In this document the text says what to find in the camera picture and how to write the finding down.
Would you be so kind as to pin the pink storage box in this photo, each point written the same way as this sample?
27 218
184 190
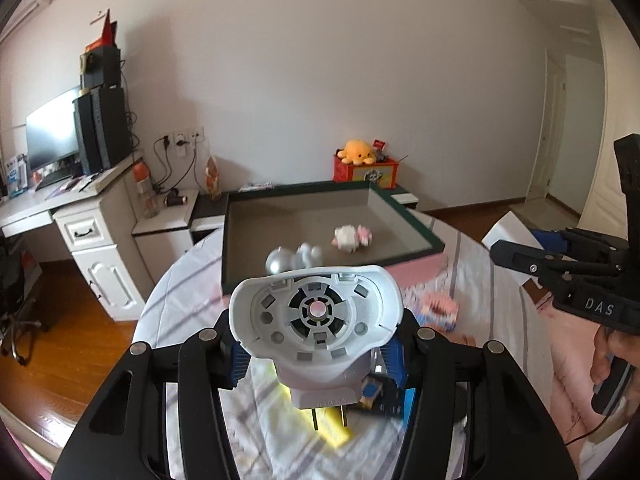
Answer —
300 220

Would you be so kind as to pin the small black hair dryer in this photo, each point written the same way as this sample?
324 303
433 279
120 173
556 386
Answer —
174 199

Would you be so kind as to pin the white cardboard sheet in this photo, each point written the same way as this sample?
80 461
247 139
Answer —
510 230

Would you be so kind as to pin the orange clear plastic bag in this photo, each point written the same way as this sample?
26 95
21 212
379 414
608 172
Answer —
214 180

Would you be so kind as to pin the black computer monitor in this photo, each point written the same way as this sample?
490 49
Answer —
50 135

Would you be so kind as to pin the white desk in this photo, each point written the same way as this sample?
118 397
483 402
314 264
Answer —
100 260

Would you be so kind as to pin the black office chair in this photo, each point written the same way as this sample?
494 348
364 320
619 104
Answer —
20 270

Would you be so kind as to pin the pink block toy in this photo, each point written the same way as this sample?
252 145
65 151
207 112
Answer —
440 310

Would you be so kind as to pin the yellow highlighter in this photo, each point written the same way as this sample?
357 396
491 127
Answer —
335 425

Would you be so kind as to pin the blue white packet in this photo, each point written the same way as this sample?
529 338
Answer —
16 175

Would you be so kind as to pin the black box stack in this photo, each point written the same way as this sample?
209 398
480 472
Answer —
102 70

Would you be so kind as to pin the grey notebook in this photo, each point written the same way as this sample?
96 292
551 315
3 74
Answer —
97 182

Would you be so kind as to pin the low black white cabinet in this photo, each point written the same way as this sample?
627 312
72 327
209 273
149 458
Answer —
165 220

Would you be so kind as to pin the black computer tower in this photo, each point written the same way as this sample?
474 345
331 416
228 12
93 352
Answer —
112 130

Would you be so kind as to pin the silver toy figure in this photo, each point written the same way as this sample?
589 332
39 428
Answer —
280 260

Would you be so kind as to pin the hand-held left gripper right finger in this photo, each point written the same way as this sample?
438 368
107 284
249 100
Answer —
397 365

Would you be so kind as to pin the white round plug adapter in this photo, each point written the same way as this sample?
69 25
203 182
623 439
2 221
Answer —
315 310

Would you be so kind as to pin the black keyboard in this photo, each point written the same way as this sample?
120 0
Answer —
52 179

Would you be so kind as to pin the white wall outlets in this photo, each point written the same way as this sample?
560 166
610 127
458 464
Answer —
195 136

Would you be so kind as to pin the black speaker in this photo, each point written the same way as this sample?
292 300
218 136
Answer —
82 135

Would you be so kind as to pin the pink blanket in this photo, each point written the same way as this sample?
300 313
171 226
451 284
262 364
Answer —
570 360

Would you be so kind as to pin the white pink toy figure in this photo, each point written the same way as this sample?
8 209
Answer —
347 237

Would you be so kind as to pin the red tin box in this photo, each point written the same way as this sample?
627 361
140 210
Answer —
350 175

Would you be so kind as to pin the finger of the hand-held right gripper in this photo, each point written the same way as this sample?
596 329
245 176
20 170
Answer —
550 240
520 260

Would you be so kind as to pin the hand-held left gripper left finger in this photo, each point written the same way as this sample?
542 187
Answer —
239 367

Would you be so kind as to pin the yellow octopus plush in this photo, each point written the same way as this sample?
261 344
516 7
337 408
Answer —
356 152

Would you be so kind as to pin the small toys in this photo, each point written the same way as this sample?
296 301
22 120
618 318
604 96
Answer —
381 146

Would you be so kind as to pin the white door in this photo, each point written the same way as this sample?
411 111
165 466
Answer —
550 135

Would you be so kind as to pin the person's right hand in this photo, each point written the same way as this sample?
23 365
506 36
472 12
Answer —
600 355

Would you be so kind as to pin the red folder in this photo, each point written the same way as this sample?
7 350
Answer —
107 32

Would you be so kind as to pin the flat printed package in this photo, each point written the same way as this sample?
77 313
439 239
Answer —
256 186

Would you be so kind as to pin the orange lid bottle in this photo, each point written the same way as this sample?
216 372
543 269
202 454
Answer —
144 195

